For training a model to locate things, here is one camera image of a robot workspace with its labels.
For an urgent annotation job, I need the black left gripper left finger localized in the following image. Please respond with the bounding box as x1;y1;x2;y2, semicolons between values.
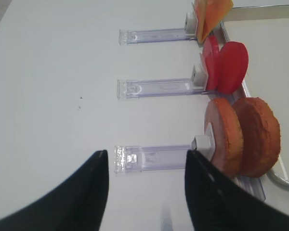
0;150;109;231

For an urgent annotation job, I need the bread slice bun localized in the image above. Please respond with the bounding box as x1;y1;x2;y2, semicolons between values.
204;98;244;179
233;97;281;178

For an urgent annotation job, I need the orange cheese slice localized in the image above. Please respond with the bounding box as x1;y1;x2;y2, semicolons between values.
202;0;233;41
194;0;208;44

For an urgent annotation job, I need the red tomato slice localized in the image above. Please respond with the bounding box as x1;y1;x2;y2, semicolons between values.
217;41;249;94
202;36;220;91

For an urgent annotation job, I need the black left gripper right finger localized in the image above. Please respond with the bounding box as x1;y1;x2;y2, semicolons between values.
186;150;289;231

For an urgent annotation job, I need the clear acrylic pusher track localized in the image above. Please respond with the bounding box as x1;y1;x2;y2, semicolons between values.
114;145;191;174
118;28;196;46
117;78;209;100

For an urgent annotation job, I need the clear acrylic front rail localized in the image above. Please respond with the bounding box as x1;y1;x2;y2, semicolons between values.
211;23;266;202

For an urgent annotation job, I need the white serving tray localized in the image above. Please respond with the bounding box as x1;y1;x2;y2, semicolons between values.
221;3;289;187

